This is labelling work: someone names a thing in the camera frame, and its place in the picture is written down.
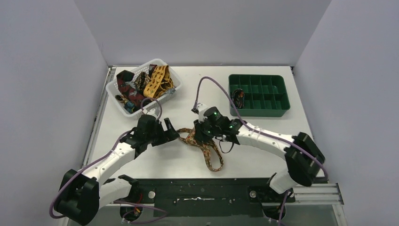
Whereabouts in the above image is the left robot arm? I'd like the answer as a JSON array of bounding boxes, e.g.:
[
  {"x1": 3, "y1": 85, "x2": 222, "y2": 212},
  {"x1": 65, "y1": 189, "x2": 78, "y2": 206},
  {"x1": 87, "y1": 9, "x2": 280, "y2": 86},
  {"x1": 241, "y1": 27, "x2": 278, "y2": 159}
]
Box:
[{"x1": 48, "y1": 114, "x2": 179, "y2": 226}]

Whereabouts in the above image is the dark red patterned tie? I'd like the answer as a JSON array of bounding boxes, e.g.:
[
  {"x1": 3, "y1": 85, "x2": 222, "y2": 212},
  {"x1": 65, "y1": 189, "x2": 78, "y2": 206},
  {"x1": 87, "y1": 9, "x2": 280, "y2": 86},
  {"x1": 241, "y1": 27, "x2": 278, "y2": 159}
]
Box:
[{"x1": 116, "y1": 70, "x2": 144, "y2": 108}]

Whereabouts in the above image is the rolled dark patterned tie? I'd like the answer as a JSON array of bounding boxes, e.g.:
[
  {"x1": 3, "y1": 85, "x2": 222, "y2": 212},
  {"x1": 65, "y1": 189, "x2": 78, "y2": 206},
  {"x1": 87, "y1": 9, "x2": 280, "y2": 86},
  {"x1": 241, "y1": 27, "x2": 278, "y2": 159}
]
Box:
[{"x1": 232, "y1": 89, "x2": 245, "y2": 109}]

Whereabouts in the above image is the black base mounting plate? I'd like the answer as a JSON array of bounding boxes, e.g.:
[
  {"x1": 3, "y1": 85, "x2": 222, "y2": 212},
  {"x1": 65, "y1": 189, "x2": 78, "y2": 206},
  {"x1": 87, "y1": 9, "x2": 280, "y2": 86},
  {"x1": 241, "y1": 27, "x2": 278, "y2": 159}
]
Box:
[{"x1": 123, "y1": 178, "x2": 284, "y2": 218}]

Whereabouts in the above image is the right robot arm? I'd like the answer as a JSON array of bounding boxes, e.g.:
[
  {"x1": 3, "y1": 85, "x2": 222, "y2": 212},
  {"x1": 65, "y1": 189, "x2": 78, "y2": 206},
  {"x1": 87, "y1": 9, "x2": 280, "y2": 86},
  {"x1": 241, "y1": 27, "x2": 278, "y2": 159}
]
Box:
[{"x1": 192, "y1": 103, "x2": 325, "y2": 194}]

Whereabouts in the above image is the beige paisley patterned tie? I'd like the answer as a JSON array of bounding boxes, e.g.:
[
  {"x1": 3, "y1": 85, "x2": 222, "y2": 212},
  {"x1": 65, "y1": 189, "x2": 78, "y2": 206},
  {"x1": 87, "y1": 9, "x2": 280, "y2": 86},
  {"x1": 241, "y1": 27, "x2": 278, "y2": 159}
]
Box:
[{"x1": 177, "y1": 128, "x2": 224, "y2": 172}]

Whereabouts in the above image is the yellow patterned tie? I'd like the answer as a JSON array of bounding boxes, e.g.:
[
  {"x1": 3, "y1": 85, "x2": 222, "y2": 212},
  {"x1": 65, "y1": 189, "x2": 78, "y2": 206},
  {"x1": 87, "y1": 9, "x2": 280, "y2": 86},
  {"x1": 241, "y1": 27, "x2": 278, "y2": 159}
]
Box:
[{"x1": 144, "y1": 65, "x2": 174, "y2": 98}]

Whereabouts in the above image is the aluminium rail frame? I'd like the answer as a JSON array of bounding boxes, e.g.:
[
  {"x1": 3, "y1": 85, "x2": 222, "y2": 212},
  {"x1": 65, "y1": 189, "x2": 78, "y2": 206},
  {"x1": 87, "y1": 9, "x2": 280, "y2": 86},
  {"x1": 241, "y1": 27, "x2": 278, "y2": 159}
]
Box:
[{"x1": 62, "y1": 183, "x2": 344, "y2": 226}]

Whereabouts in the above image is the white plastic basket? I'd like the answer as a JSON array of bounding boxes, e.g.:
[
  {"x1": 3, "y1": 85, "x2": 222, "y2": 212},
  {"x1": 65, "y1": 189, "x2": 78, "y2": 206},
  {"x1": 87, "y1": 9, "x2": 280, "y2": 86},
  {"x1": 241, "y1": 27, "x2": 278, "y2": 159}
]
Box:
[{"x1": 106, "y1": 59, "x2": 182, "y2": 119}]

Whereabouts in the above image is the dark brown patterned tie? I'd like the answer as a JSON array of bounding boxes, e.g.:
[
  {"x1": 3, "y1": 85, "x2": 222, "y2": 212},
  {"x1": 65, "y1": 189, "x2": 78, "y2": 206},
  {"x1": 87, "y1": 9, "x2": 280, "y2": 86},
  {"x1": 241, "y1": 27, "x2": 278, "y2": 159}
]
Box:
[{"x1": 134, "y1": 64, "x2": 157, "y2": 93}]

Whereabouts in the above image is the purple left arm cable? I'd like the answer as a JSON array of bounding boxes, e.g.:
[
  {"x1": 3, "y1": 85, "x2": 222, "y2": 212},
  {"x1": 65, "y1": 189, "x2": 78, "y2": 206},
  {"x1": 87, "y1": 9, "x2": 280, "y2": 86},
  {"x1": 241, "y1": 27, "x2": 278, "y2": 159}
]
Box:
[{"x1": 49, "y1": 97, "x2": 169, "y2": 225}]

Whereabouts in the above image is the green divided plastic tray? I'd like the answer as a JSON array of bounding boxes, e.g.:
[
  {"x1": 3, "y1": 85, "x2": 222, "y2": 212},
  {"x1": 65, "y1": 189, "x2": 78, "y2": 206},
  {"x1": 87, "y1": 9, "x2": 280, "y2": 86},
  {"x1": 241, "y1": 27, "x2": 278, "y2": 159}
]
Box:
[{"x1": 228, "y1": 74, "x2": 291, "y2": 117}]

